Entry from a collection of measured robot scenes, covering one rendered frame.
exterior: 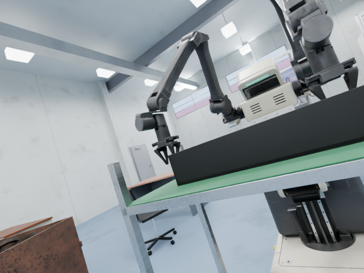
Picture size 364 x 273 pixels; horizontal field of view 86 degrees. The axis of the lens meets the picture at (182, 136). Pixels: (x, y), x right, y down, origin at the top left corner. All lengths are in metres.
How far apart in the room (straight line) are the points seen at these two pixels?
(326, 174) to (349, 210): 1.11
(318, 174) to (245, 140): 0.21
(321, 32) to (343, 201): 1.13
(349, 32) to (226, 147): 11.03
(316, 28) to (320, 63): 0.09
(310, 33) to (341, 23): 11.02
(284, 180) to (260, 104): 0.77
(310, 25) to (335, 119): 0.22
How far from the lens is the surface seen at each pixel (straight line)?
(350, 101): 0.55
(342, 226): 1.58
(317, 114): 0.55
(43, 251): 2.28
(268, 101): 1.16
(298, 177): 0.44
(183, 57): 0.94
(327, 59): 0.62
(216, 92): 1.10
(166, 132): 0.79
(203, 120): 11.95
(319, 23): 0.57
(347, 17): 11.68
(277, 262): 1.45
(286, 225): 1.60
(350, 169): 0.44
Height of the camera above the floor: 1.05
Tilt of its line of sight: 5 degrees up
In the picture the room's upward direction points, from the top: 19 degrees counter-clockwise
